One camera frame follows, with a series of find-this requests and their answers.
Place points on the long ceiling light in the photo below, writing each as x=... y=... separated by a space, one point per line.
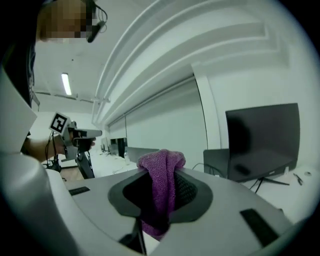
x=66 y=83

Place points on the dark desk partition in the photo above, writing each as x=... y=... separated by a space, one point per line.
x=216 y=162

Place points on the purple cloth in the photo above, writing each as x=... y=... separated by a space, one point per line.
x=160 y=185

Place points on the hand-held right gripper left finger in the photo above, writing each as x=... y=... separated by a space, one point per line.
x=95 y=200

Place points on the small black pliers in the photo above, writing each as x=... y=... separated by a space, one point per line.
x=298 y=179

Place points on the person's head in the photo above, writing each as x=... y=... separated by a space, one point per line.
x=62 y=20

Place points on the clear plastic water bottle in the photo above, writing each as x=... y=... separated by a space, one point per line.
x=127 y=160

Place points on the white roller blind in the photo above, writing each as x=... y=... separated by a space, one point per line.
x=170 y=120

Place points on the white ceiling pipes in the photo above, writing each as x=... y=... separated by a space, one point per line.
x=105 y=75

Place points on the person's black shirt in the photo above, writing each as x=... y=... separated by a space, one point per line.
x=22 y=75

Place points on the row of white office desks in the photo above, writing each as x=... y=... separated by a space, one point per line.
x=112 y=147

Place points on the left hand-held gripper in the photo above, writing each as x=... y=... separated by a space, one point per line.
x=58 y=123

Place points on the black computer monitor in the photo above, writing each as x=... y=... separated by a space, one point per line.
x=262 y=140

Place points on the person's left forearm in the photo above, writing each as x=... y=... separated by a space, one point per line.
x=40 y=148

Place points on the black head-worn camera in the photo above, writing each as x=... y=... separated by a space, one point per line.
x=93 y=33

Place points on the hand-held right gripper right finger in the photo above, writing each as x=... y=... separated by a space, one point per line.
x=225 y=212

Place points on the round desk grommet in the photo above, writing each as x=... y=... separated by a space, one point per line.
x=308 y=173

